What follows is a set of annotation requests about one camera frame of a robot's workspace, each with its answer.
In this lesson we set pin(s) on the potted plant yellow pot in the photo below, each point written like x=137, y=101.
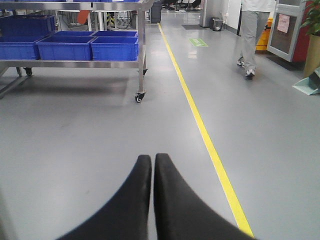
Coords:
x=311, y=23

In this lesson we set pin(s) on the walking person grey clothes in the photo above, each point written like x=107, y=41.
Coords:
x=254, y=17

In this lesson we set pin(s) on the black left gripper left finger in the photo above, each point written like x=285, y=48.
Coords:
x=125, y=215

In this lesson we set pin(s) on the stainless steel trolley cart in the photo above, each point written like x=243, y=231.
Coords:
x=140, y=7

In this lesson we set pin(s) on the teal dustpan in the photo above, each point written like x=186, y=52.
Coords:
x=309, y=85

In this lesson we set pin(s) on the blue crate front middle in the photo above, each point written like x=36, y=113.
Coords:
x=76, y=48

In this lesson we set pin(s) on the blue crate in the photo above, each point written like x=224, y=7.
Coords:
x=19, y=47
x=117, y=48
x=76, y=48

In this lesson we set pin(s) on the grey glass door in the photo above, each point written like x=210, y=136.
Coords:
x=287, y=39

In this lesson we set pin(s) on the blue crate front right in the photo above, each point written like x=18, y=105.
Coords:
x=117, y=48

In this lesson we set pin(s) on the blue crate front left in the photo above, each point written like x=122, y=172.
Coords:
x=19, y=47

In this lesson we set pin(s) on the small grey waste bin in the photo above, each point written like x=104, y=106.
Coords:
x=217, y=24

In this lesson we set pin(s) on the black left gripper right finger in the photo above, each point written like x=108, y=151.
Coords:
x=180, y=214

